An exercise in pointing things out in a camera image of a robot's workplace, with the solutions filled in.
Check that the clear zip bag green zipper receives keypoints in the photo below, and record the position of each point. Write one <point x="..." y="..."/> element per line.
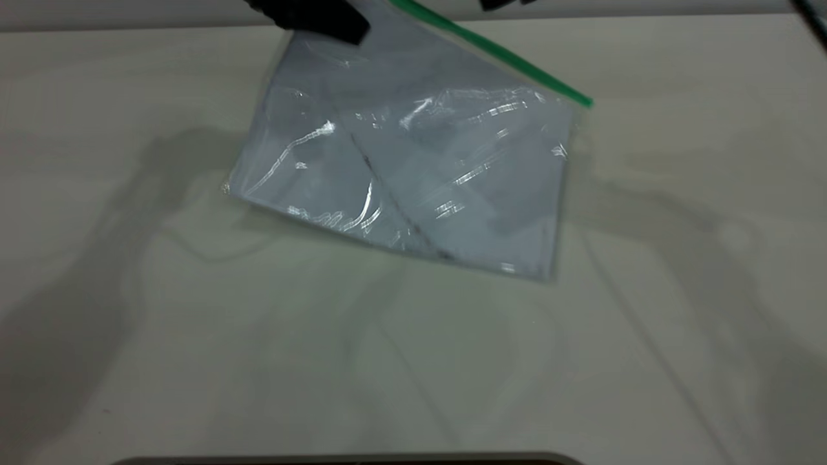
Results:
<point x="517" y="64"/>

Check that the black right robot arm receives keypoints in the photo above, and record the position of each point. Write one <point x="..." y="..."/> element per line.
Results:
<point x="815" y="19"/>

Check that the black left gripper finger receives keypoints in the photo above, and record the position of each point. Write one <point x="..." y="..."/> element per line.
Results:
<point x="316" y="16"/>

